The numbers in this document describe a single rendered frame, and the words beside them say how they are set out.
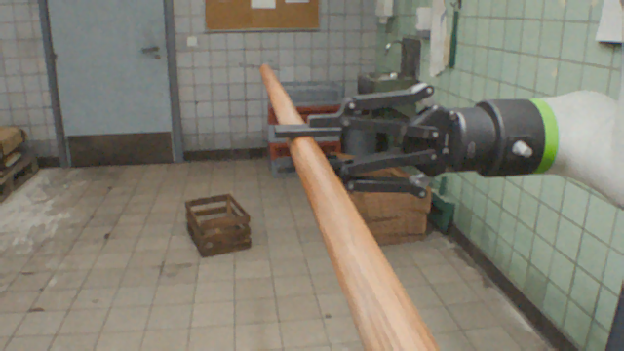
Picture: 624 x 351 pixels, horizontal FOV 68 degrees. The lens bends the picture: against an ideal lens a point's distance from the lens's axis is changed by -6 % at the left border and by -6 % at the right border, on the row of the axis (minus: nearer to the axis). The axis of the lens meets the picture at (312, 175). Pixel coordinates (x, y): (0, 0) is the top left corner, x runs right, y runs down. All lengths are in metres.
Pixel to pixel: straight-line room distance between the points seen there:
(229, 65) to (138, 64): 0.80
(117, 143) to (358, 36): 2.43
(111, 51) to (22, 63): 0.81
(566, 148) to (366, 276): 0.40
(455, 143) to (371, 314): 0.36
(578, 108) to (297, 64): 4.08
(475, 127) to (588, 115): 0.13
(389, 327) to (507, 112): 0.40
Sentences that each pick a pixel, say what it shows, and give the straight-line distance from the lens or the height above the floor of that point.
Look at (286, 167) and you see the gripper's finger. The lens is 0.53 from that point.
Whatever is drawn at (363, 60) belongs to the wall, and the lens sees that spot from 4.71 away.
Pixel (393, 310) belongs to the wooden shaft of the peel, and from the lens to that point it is 0.23.
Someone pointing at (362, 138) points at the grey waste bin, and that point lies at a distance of 4.24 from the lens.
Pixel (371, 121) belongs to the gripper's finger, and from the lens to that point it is 0.53.
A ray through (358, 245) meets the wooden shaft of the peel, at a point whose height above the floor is 1.21.
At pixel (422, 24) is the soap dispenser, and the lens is 3.42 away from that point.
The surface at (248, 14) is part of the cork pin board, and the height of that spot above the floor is 1.33.
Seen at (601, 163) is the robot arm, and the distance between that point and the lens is 0.57.
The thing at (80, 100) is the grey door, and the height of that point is 0.61.
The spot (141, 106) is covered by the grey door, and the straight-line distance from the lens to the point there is 4.68.
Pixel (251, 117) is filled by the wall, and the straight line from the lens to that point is 4.65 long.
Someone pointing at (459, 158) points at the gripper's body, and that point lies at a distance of 0.56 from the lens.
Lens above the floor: 1.34
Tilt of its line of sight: 18 degrees down
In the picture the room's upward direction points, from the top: straight up
